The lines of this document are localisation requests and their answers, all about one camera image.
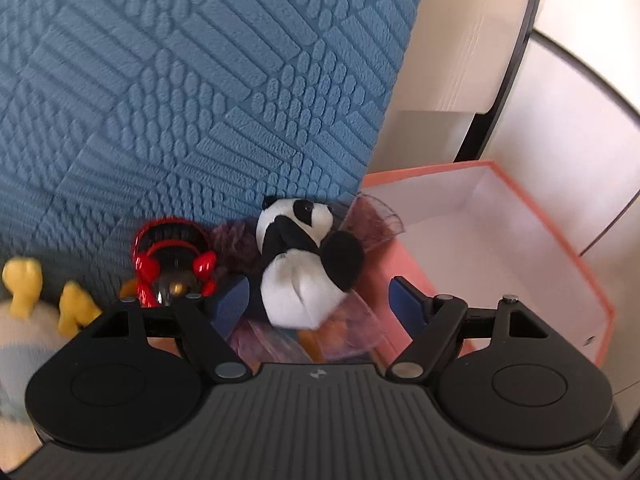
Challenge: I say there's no panda plush toy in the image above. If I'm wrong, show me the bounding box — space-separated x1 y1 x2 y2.
252 196 364 330

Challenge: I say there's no white blue duck plush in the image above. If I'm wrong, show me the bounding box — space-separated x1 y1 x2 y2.
1 257 101 470

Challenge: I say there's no pink storage box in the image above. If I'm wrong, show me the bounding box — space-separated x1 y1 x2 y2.
357 162 615 365

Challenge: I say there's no brown bear plush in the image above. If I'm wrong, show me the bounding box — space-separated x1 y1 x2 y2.
296 320 348 363

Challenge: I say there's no blue textured bedspread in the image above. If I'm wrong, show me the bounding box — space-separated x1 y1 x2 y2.
1 0 420 304

